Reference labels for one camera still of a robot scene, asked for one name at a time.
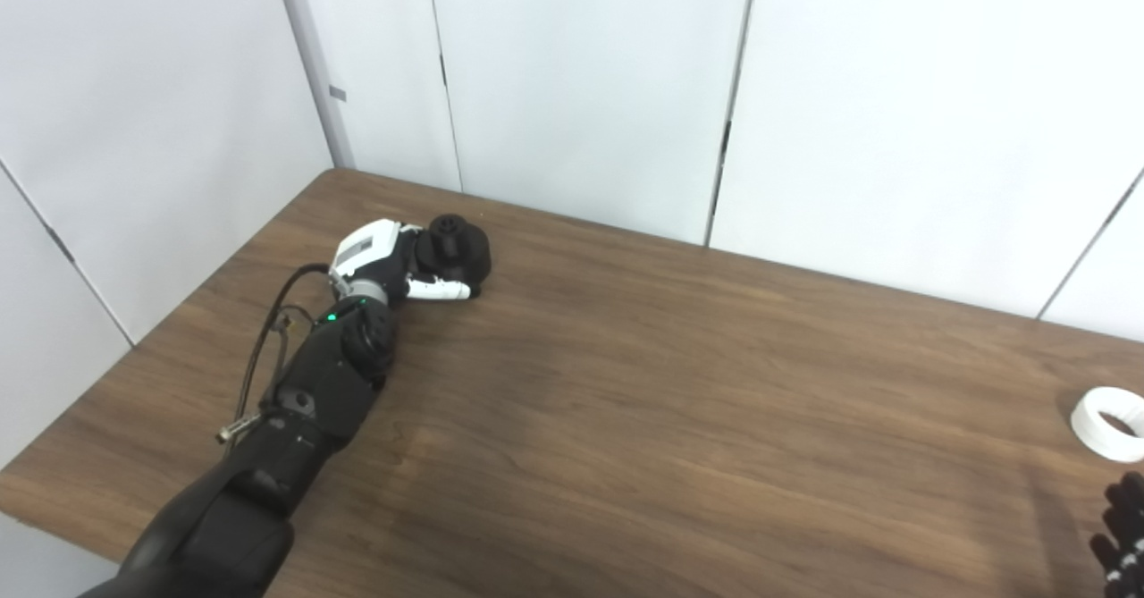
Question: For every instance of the white and black left hand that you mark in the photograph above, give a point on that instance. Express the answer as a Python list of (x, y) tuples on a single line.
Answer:
[(368, 245)]

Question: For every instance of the white and black right hand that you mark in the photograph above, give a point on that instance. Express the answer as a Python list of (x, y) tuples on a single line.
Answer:
[(1128, 526)]

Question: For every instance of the round black stepped part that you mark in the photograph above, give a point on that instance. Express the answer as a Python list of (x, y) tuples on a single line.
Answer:
[(460, 254)]

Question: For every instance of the gray wall post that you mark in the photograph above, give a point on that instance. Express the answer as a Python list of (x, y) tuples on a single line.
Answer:
[(313, 53)]

